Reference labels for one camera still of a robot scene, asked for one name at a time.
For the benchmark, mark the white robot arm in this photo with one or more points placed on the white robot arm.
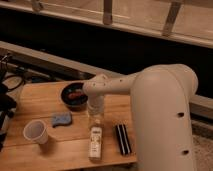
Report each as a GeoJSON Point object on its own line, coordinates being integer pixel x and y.
{"type": "Point", "coordinates": [159, 97]}

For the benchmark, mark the black striped rectangular box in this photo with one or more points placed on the black striped rectangular box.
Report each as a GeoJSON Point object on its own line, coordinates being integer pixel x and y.
{"type": "Point", "coordinates": [123, 140]}

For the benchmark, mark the translucent plastic cup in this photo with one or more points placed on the translucent plastic cup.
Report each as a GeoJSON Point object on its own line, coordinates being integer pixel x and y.
{"type": "Point", "coordinates": [36, 131]}

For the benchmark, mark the black bowl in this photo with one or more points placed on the black bowl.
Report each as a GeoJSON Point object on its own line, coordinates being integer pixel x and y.
{"type": "Point", "coordinates": [76, 103]}

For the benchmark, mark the blue sponge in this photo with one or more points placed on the blue sponge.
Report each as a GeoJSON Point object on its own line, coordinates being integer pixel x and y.
{"type": "Point", "coordinates": [61, 119]}

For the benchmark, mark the grey window ledge rail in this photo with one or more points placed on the grey window ledge rail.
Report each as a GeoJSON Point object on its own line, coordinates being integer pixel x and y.
{"type": "Point", "coordinates": [200, 105]}

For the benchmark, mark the wooden table board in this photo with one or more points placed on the wooden table board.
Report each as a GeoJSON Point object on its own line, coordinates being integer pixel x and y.
{"type": "Point", "coordinates": [67, 147]}

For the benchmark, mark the white bottle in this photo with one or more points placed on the white bottle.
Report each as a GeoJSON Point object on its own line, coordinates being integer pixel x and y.
{"type": "Point", "coordinates": [95, 143]}

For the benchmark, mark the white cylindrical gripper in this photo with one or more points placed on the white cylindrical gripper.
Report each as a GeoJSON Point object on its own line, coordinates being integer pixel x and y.
{"type": "Point", "coordinates": [95, 108]}

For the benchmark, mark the red food in bowl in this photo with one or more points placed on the red food in bowl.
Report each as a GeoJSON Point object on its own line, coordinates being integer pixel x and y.
{"type": "Point", "coordinates": [75, 95]}

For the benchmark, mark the black equipment at left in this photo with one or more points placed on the black equipment at left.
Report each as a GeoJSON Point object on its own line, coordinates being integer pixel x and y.
{"type": "Point", "coordinates": [7, 103]}

